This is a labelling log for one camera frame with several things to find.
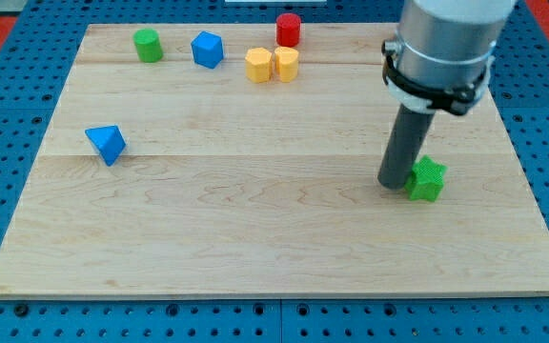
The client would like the green star block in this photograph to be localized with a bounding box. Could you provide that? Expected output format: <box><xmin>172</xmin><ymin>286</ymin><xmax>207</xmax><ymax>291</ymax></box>
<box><xmin>404</xmin><ymin>155</ymin><xmax>448</xmax><ymax>202</ymax></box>

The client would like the yellow hexagon block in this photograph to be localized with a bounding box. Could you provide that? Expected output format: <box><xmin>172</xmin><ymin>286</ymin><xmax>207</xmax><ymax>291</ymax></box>
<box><xmin>245</xmin><ymin>48</ymin><xmax>272</xmax><ymax>83</ymax></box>

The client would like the yellow heart block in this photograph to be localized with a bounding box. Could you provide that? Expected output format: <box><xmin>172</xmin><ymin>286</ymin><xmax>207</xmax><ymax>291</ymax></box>
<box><xmin>274</xmin><ymin>47</ymin><xmax>299</xmax><ymax>83</ymax></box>

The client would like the green cylinder block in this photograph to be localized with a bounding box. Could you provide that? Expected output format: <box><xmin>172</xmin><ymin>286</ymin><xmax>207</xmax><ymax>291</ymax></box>
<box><xmin>132</xmin><ymin>28</ymin><xmax>163</xmax><ymax>63</ymax></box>

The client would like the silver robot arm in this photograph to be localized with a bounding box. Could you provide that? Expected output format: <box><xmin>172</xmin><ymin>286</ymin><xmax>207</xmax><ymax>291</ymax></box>
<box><xmin>382</xmin><ymin>0</ymin><xmax>517</xmax><ymax>115</ymax></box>

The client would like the blue triangle block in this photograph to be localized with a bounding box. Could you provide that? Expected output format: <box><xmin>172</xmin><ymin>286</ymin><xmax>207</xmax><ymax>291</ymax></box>
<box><xmin>85</xmin><ymin>125</ymin><xmax>126</xmax><ymax>167</ymax></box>

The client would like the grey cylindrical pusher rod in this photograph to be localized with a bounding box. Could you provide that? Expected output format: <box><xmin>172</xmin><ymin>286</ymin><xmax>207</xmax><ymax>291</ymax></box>
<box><xmin>377</xmin><ymin>105</ymin><xmax>435</xmax><ymax>190</ymax></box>

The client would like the blue cube block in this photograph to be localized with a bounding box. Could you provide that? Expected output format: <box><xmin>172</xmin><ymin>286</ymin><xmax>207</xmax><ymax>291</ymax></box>
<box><xmin>191</xmin><ymin>31</ymin><xmax>224</xmax><ymax>69</ymax></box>

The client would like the red cylinder block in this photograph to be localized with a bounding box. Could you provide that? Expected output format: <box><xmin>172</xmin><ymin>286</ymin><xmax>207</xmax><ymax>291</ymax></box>
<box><xmin>275</xmin><ymin>12</ymin><xmax>301</xmax><ymax>48</ymax></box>

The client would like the wooden board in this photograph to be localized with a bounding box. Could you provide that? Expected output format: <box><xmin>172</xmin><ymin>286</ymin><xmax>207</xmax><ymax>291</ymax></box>
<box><xmin>0</xmin><ymin>23</ymin><xmax>549</xmax><ymax>300</ymax></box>

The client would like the black cable clamp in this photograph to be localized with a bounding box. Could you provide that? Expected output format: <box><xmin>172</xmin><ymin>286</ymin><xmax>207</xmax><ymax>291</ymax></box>
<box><xmin>381</xmin><ymin>39</ymin><xmax>495</xmax><ymax>116</ymax></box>

